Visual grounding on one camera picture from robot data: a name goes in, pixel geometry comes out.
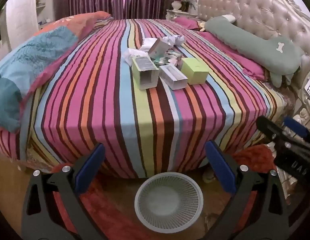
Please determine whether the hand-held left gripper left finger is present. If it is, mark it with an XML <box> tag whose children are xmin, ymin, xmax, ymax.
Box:
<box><xmin>21</xmin><ymin>142</ymin><xmax>106</xmax><ymax>240</ymax></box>

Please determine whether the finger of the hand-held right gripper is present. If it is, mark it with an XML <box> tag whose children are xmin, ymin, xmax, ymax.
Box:
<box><xmin>283</xmin><ymin>117</ymin><xmax>310</xmax><ymax>143</ymax></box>
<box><xmin>256</xmin><ymin>116</ymin><xmax>296</xmax><ymax>143</ymax></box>

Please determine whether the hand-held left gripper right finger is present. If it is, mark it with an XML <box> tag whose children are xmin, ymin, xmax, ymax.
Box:
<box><xmin>204</xmin><ymin>140</ymin><xmax>291</xmax><ymax>240</ymax></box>

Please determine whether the grey mesh wastebasket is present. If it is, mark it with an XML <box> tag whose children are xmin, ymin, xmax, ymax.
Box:
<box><xmin>134</xmin><ymin>172</ymin><xmax>204</xmax><ymax>234</ymax></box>

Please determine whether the yellow-green box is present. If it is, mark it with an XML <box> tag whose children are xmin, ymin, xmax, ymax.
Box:
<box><xmin>181</xmin><ymin>58</ymin><xmax>210</xmax><ymax>85</ymax></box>

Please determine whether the white and grey box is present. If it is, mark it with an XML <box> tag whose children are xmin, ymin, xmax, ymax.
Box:
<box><xmin>159</xmin><ymin>65</ymin><xmax>188</xmax><ymax>90</ymax></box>

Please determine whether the green and white box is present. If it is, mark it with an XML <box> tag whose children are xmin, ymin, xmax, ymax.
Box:
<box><xmin>132</xmin><ymin>56</ymin><xmax>160</xmax><ymax>90</ymax></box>

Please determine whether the green patterned tissue pack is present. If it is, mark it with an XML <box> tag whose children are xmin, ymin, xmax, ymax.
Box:
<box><xmin>155</xmin><ymin>52</ymin><xmax>183</xmax><ymax>68</ymax></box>

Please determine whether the clear plastic wrapper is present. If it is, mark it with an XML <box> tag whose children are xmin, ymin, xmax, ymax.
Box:
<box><xmin>121</xmin><ymin>48</ymin><xmax>148</xmax><ymax>63</ymax></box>

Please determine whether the grey carton box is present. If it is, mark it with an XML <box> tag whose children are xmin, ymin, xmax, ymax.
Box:
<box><xmin>148</xmin><ymin>38</ymin><xmax>170</xmax><ymax>58</ymax></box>

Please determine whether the ornate cream nightstand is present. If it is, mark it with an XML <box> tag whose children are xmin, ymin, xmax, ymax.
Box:
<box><xmin>267</xmin><ymin>66</ymin><xmax>310</xmax><ymax>189</ymax></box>

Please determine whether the red rug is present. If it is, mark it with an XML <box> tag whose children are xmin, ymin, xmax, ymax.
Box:
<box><xmin>51</xmin><ymin>144</ymin><xmax>279</xmax><ymax>240</ymax></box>

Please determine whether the pink pillow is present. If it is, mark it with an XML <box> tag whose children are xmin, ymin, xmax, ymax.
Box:
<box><xmin>200</xmin><ymin>31</ymin><xmax>267</xmax><ymax>80</ymax></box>
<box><xmin>174</xmin><ymin>17</ymin><xmax>203</xmax><ymax>31</ymax></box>

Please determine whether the striped bed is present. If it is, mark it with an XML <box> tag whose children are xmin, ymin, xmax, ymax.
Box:
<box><xmin>0</xmin><ymin>19</ymin><xmax>299</xmax><ymax>180</ymax></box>

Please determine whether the green dog-shaped pillow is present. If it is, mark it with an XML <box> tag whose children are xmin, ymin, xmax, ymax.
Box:
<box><xmin>204</xmin><ymin>15</ymin><xmax>304</xmax><ymax>88</ymax></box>

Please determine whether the tufted cream headboard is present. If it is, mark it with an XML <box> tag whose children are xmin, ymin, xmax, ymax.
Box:
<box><xmin>197</xmin><ymin>0</ymin><xmax>310</xmax><ymax>75</ymax></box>

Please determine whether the blue and orange quilt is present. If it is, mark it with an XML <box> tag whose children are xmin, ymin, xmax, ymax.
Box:
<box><xmin>0</xmin><ymin>11</ymin><xmax>114</xmax><ymax>133</ymax></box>

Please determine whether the cream bedside table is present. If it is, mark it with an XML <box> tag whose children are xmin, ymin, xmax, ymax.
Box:
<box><xmin>166</xmin><ymin>9</ymin><xmax>199</xmax><ymax>20</ymax></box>

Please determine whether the dark green plant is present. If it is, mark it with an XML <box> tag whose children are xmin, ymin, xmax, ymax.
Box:
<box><xmin>181</xmin><ymin>0</ymin><xmax>197</xmax><ymax>12</ymax></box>

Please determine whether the white cabinet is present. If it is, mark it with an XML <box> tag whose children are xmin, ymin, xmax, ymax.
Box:
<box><xmin>6</xmin><ymin>0</ymin><xmax>39</xmax><ymax>38</ymax></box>

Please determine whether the white wall shelf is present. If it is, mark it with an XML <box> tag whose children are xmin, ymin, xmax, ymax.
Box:
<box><xmin>35</xmin><ymin>0</ymin><xmax>47</xmax><ymax>29</ymax></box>

